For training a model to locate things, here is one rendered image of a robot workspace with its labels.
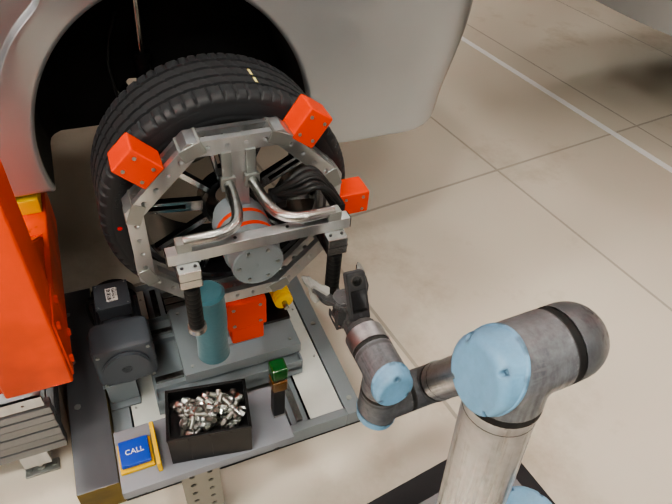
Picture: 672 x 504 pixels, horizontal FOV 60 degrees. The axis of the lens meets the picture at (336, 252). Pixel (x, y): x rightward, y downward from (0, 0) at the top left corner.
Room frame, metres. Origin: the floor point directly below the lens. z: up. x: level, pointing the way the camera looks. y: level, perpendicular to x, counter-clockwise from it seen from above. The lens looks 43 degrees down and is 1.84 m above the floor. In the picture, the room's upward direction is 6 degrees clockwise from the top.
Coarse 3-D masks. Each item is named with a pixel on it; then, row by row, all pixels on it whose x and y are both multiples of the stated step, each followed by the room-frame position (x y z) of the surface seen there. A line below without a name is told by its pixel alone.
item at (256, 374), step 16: (160, 320) 1.35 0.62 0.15; (160, 336) 1.26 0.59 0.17; (160, 352) 1.21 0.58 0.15; (176, 352) 1.21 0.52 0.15; (160, 368) 1.14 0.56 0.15; (176, 368) 1.15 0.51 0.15; (240, 368) 1.17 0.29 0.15; (256, 368) 1.18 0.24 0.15; (288, 368) 1.20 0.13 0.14; (160, 384) 1.07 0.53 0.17; (176, 384) 1.08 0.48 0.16; (192, 384) 1.09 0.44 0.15; (256, 384) 1.14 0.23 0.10; (160, 400) 1.01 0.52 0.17
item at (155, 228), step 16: (288, 160) 1.28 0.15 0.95; (192, 176) 1.17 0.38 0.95; (208, 176) 1.23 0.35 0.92; (272, 176) 1.26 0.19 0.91; (288, 176) 1.46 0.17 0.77; (208, 192) 1.18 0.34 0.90; (160, 208) 1.13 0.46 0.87; (176, 208) 1.14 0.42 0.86; (192, 208) 1.16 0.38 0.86; (208, 208) 1.22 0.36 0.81; (288, 208) 1.37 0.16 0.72; (304, 208) 1.32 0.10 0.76; (160, 224) 1.26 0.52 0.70; (176, 224) 1.32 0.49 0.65; (192, 224) 1.16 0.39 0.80; (208, 224) 1.37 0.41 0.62; (272, 224) 1.28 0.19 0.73; (160, 240) 1.13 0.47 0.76; (160, 256) 1.10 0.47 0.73; (208, 272) 1.15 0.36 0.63; (224, 272) 1.17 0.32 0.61
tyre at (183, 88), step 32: (192, 64) 1.32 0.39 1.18; (224, 64) 1.34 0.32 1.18; (256, 64) 1.41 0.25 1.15; (128, 96) 1.25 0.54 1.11; (160, 96) 1.20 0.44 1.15; (192, 96) 1.18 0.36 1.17; (224, 96) 1.19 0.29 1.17; (256, 96) 1.22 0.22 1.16; (288, 96) 1.28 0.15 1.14; (128, 128) 1.14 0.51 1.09; (160, 128) 1.12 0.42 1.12; (96, 160) 1.17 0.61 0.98; (96, 192) 1.11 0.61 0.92; (128, 256) 1.06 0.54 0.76
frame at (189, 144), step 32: (192, 128) 1.13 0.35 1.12; (224, 128) 1.14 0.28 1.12; (256, 128) 1.18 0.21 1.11; (288, 128) 1.19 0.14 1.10; (192, 160) 1.07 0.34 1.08; (320, 160) 1.21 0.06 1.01; (128, 192) 1.04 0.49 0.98; (160, 192) 1.03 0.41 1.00; (320, 192) 1.25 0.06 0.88; (128, 224) 0.99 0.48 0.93; (288, 256) 1.21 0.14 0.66; (160, 288) 1.01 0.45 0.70; (224, 288) 1.13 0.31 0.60; (256, 288) 1.13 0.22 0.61
